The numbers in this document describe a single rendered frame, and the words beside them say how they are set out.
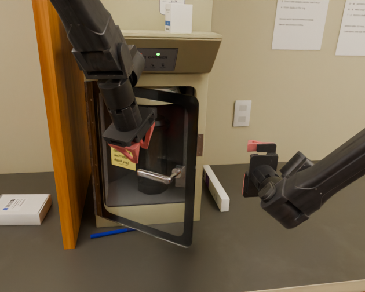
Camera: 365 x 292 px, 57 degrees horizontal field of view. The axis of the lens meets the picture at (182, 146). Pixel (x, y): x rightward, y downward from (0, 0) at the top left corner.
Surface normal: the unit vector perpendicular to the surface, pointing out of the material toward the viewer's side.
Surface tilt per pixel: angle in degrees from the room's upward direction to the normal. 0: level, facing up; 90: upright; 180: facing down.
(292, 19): 90
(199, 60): 135
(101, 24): 77
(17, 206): 0
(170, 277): 0
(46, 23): 90
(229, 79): 90
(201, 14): 90
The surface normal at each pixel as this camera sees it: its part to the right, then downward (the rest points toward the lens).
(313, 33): 0.15, 0.38
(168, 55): 0.09, 0.92
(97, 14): 0.92, 0.01
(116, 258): 0.03, -0.92
